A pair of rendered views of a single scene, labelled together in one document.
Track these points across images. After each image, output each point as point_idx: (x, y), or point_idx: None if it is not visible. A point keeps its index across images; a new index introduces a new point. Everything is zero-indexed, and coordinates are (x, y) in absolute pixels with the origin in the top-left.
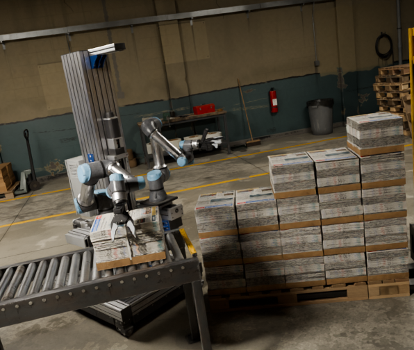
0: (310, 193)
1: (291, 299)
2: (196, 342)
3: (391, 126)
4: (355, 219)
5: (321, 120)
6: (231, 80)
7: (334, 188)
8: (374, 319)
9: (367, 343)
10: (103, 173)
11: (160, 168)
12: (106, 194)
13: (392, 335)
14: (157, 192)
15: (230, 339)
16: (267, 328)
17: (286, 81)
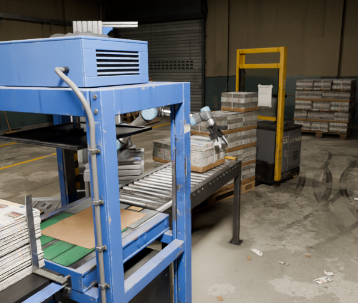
0: (225, 133)
1: (213, 201)
2: (194, 232)
3: (254, 97)
4: (240, 147)
5: None
6: None
7: (234, 130)
8: (256, 199)
9: (268, 207)
10: (158, 113)
11: (122, 122)
12: (191, 122)
13: (271, 202)
14: (129, 140)
15: (209, 225)
16: (218, 216)
17: None
